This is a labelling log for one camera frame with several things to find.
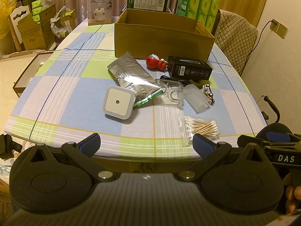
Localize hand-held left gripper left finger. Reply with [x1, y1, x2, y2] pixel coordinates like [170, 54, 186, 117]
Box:
[29, 133, 120, 183]

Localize white square night light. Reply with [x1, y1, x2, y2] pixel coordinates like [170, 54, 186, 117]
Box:
[103, 85, 135, 120]

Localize black product box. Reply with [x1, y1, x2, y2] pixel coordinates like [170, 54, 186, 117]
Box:
[167, 55, 213, 82]

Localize person's right hand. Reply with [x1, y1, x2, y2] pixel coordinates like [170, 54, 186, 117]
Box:
[283, 171, 301, 215]

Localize black curved cable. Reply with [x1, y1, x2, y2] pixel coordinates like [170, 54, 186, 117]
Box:
[259, 95, 281, 124]

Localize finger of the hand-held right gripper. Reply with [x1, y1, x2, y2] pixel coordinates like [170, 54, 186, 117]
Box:
[237, 135, 274, 154]
[267, 132, 301, 144]

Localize red toy figure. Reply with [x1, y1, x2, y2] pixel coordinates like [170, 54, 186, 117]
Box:
[146, 53, 168, 72]

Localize beige quilted chair cover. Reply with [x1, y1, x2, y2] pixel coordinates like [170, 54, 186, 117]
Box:
[213, 9, 258, 73]

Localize cardboard box with white flap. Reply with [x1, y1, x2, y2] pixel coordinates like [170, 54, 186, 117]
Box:
[9, 3, 57, 51]

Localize brown shallow box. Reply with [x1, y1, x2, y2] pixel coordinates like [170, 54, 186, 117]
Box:
[13, 52, 54, 98]

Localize black rounded object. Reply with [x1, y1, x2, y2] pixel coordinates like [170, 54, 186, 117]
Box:
[256, 122, 293, 144]

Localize yellow plastic bag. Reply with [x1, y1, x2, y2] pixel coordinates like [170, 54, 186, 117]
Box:
[0, 0, 18, 39]

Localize dark wooden chair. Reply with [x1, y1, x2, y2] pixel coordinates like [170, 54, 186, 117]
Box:
[212, 9, 221, 36]

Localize green tissue multipack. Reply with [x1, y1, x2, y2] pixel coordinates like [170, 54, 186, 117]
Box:
[175, 0, 221, 30]

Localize clear plastic bag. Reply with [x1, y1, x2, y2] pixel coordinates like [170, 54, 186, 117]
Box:
[50, 6, 71, 38]

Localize white humidifier box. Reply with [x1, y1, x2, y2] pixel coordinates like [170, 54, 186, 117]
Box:
[87, 0, 113, 26]

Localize small green tissue packs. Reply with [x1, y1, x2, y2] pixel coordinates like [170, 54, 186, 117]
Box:
[32, 0, 46, 24]

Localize silver foil pouch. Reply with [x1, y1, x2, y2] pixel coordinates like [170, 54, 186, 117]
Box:
[107, 51, 164, 110]

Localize small black device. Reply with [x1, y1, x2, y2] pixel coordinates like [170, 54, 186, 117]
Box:
[0, 133, 23, 159]

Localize black power cable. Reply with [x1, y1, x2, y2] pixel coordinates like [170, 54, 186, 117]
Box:
[239, 19, 277, 77]

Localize translucent plastic cup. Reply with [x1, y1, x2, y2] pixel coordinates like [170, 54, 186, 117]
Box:
[183, 84, 211, 113]

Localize clear bag with hooks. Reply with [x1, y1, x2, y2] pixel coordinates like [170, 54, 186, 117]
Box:
[154, 79, 184, 107]

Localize bag of cotton swabs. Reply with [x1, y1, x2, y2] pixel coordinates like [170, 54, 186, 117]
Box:
[177, 113, 220, 147]

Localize small toy car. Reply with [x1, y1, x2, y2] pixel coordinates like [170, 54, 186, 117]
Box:
[203, 83, 215, 104]

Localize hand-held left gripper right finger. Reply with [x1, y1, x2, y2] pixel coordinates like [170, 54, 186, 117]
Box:
[177, 133, 266, 183]

